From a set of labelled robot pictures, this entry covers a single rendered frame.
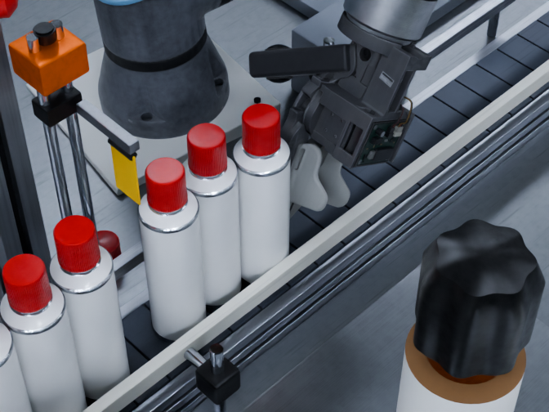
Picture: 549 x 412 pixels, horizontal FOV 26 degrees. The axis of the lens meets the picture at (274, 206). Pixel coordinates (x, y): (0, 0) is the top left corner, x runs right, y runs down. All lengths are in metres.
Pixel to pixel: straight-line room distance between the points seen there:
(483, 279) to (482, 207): 0.53
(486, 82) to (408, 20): 0.35
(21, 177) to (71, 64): 0.17
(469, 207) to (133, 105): 0.39
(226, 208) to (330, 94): 0.14
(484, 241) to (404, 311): 0.34
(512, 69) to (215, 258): 0.48
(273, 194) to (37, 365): 0.25
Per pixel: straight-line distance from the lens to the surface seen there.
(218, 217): 1.04
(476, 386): 0.87
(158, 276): 1.04
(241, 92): 1.39
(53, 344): 0.96
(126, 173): 0.96
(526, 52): 1.43
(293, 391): 1.08
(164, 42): 1.28
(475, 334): 0.80
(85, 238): 0.93
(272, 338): 1.16
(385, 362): 1.10
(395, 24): 1.03
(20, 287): 0.91
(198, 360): 1.06
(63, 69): 0.92
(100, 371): 1.04
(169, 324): 1.09
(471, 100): 1.35
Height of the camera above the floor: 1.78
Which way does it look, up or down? 47 degrees down
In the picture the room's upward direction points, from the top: straight up
